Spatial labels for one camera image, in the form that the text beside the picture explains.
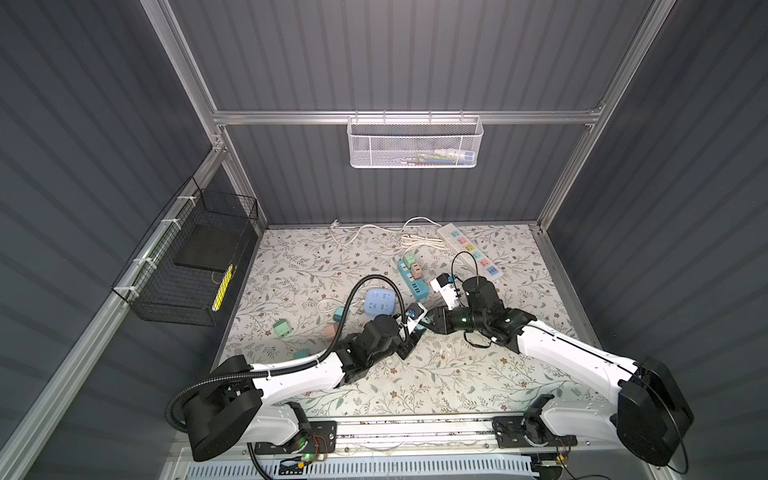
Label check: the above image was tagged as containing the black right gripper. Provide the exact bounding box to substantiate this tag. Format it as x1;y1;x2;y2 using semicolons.
420;302;486;334

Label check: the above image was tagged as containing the light blue round power strip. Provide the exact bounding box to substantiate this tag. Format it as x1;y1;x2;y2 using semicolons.
363;288;397;318

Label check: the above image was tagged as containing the teal blue power strip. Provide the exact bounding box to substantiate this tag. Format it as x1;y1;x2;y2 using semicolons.
398;260;430;301

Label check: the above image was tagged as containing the green plug adapter cube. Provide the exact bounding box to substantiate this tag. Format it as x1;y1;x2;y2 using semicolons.
403;252;418;269
273;319;293;338

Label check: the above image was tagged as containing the long white power strip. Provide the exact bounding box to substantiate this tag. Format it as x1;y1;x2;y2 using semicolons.
437;223;503;281

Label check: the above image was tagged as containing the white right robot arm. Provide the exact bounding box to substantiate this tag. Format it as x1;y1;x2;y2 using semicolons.
415;275;694;467

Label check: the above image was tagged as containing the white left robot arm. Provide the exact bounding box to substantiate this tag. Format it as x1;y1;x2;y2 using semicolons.
167;304;426;462

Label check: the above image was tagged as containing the yellow marker in basket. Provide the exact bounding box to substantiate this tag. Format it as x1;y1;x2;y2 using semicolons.
211;264;235;312

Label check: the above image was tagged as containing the black corrugated cable conduit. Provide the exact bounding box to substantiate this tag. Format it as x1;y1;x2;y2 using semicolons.
166;274;409;433

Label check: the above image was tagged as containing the coiled white cable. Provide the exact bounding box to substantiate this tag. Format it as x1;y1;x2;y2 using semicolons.
398;233;448;253

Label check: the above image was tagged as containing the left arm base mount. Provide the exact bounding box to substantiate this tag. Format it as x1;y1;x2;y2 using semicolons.
254;421;338;455

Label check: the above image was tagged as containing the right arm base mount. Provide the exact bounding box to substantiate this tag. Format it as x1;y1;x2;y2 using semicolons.
491;415;578;448

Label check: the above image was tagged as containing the white wire wall basket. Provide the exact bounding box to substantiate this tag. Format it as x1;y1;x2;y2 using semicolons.
346;115;484;169

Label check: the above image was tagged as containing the black wire side basket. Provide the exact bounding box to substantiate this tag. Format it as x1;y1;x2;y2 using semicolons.
113;180;259;327

